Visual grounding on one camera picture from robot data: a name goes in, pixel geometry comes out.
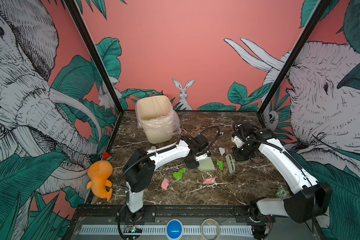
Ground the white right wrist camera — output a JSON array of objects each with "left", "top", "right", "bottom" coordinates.
[{"left": 231, "top": 136, "right": 244, "bottom": 149}]

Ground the small circuit board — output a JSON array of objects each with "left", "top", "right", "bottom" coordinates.
[{"left": 124, "top": 225, "right": 144, "bottom": 235}]

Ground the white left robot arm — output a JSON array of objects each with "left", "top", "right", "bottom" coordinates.
[{"left": 117, "top": 126, "right": 220, "bottom": 223}]

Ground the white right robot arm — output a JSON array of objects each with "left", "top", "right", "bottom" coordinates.
[{"left": 232, "top": 121, "right": 333, "bottom": 224}]

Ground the black right frame post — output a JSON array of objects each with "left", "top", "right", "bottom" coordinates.
[{"left": 257, "top": 0, "right": 331, "bottom": 116}]

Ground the large green paper scrap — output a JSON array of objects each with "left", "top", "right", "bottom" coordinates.
[{"left": 173, "top": 168, "right": 187, "bottom": 181}]

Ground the orange duck toy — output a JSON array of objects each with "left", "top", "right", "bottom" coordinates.
[{"left": 87, "top": 161, "right": 113, "bottom": 202}]

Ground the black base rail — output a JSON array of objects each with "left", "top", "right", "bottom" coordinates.
[{"left": 74, "top": 204, "right": 316, "bottom": 224}]

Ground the pink paper scrap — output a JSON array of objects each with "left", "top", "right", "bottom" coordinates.
[
  {"left": 204, "top": 177, "right": 216, "bottom": 185},
  {"left": 161, "top": 178, "right": 170, "bottom": 191}
]

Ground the pale green hand brush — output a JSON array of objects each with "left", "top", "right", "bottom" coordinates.
[{"left": 226, "top": 154, "right": 236, "bottom": 174}]

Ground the black frame post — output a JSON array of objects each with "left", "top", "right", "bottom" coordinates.
[
  {"left": 257, "top": 0, "right": 331, "bottom": 116},
  {"left": 64, "top": 0, "right": 124, "bottom": 114}
]

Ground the small green paper scrap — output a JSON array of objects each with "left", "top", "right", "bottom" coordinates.
[{"left": 217, "top": 160, "right": 224, "bottom": 170}]

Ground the pale green dustpan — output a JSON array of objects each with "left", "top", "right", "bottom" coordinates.
[{"left": 198, "top": 157, "right": 216, "bottom": 172}]

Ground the blue round button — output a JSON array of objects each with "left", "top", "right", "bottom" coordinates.
[{"left": 166, "top": 219, "right": 184, "bottom": 240}]

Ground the white paper scrap centre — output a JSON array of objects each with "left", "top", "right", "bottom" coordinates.
[{"left": 219, "top": 147, "right": 226, "bottom": 156}]

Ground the clear tape ring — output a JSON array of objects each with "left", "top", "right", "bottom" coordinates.
[{"left": 200, "top": 218, "right": 221, "bottom": 240}]

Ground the small green toy figure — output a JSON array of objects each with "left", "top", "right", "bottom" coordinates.
[{"left": 275, "top": 188, "right": 290, "bottom": 198}]

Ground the black left frame post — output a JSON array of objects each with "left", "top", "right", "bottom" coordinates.
[{"left": 64, "top": 0, "right": 124, "bottom": 114}]

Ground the cream trash bin with bag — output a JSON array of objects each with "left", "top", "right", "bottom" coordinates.
[{"left": 135, "top": 95, "right": 181, "bottom": 144}]

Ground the colourful toy brick block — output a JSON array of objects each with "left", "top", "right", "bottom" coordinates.
[{"left": 103, "top": 152, "right": 113, "bottom": 162}]

